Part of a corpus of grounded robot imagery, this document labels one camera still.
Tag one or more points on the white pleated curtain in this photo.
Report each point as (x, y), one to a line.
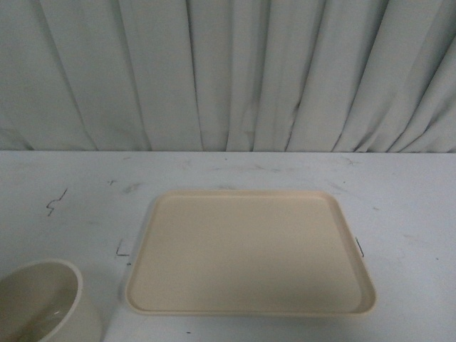
(275, 76)

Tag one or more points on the beige rectangular plastic tray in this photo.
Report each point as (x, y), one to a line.
(249, 253)

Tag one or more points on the white smiley face mug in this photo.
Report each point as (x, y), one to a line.
(47, 301)

